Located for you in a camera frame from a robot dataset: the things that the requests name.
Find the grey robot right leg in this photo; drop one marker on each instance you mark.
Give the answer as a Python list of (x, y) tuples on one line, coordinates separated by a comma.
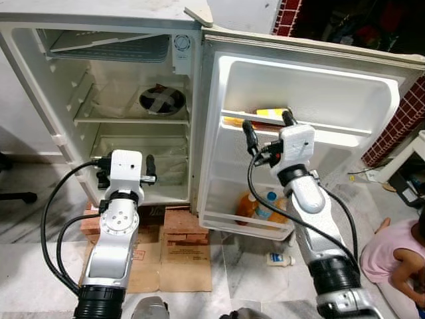
[(249, 314)]

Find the orange juice bottle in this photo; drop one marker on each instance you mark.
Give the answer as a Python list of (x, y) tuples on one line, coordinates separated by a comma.
[(247, 207)]

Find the yellow-capped orange sauce bottle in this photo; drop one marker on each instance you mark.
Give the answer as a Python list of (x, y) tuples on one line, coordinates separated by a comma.
[(269, 113)]

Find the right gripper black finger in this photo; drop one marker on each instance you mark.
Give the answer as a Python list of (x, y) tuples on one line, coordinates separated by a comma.
[(250, 136), (289, 118)]

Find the white fridge door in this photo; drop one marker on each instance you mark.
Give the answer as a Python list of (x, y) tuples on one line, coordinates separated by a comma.
[(299, 86)]

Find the grey robot left leg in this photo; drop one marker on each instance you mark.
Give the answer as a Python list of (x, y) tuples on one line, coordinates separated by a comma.
[(149, 309)]

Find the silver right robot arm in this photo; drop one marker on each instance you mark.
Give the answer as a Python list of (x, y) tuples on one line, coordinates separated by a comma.
[(309, 199)]

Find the grey robot leg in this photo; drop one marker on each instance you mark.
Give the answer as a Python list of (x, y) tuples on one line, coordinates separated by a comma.
[(149, 309), (249, 314)]

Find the child in pink shirt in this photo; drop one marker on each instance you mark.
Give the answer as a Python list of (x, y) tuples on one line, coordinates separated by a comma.
[(388, 256)]

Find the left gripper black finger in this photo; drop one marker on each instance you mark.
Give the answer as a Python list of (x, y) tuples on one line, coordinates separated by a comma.
[(103, 179), (151, 166)]

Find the freezer compartment flap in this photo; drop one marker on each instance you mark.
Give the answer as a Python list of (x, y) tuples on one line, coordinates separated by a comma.
[(113, 48)]

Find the blue-capped bottle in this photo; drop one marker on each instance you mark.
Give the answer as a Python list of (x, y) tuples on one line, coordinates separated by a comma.
[(267, 207)]

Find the white mini fridge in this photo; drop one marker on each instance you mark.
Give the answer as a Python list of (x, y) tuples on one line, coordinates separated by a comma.
[(99, 13)]

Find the fridge thermostat panel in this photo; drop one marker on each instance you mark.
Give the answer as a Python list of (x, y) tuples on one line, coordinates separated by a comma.
[(182, 45)]

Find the white stand frame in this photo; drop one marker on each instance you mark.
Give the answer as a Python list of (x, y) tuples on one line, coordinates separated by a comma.
[(398, 156)]

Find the black box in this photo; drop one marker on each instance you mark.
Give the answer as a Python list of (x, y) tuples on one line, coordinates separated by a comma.
[(405, 193)]

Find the clear fridge shelf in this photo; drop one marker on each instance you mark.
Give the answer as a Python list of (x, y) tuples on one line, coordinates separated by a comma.
[(113, 114)]

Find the small white bottle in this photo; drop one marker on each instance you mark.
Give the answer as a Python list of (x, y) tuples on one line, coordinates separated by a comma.
[(280, 260)]

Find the black chair base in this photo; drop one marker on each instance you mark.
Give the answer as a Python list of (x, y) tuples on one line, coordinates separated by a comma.
[(20, 197)]

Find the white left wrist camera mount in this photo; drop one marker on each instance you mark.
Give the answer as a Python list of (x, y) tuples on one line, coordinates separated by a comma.
[(126, 169)]

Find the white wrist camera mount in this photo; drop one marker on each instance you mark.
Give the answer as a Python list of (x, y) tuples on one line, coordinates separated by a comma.
[(297, 146), (126, 169)]

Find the brown cardboard sheet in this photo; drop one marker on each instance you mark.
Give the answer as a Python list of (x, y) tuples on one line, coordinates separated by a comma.
[(143, 266), (186, 269)]

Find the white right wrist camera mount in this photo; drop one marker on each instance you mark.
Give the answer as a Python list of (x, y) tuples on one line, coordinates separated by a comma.
[(297, 146)]

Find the red brick stack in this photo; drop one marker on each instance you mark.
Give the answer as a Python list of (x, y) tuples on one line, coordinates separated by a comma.
[(186, 226), (89, 226)]

